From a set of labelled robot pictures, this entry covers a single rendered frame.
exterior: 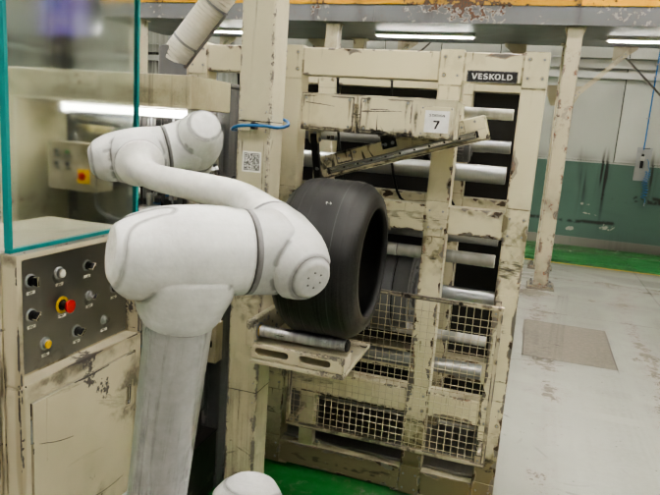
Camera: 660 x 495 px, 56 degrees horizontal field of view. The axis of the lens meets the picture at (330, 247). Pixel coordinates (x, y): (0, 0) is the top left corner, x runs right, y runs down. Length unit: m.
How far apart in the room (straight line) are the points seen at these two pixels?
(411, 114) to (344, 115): 0.26
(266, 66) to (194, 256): 1.48
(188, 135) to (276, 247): 0.55
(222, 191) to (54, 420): 1.09
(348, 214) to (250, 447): 1.06
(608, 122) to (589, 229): 1.77
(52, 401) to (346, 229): 1.02
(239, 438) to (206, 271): 1.77
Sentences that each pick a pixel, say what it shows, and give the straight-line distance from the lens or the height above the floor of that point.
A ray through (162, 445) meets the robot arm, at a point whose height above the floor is 1.15.
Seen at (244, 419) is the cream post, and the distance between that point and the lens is 2.54.
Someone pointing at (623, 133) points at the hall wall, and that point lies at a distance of 11.19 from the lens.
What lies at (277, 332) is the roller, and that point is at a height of 0.91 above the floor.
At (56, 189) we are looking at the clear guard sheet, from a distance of 1.90.
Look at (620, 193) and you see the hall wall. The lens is 11.15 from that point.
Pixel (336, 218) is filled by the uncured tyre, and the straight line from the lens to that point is 2.02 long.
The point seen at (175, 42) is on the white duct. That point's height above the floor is 1.95.
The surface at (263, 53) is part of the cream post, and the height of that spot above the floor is 1.89.
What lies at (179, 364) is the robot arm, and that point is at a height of 1.29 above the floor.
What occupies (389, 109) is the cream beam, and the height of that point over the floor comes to 1.73.
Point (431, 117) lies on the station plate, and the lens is 2.34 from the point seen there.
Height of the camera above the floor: 1.65
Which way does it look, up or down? 11 degrees down
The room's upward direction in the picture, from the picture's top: 4 degrees clockwise
